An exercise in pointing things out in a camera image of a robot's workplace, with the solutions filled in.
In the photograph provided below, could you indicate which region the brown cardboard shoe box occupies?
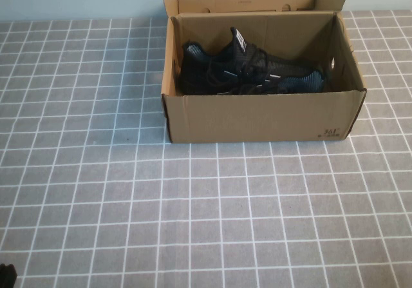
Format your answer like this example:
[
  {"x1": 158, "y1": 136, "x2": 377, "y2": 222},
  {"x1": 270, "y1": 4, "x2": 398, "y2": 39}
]
[{"x1": 160, "y1": 0, "x2": 368, "y2": 144}]

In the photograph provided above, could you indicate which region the black knit sneaker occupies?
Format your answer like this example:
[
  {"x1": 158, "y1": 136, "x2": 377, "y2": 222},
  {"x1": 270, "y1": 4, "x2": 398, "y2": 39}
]
[{"x1": 180, "y1": 55, "x2": 326, "y2": 96}]

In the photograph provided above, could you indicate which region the black sneaker with white tongue tag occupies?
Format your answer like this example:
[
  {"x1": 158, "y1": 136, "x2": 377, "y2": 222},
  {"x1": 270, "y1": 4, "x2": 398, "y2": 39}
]
[{"x1": 180, "y1": 26, "x2": 319, "y2": 91}]

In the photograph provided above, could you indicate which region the grey checkered tablecloth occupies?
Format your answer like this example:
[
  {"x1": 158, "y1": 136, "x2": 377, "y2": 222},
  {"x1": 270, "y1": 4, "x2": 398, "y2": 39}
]
[{"x1": 0, "y1": 9, "x2": 412, "y2": 288}]

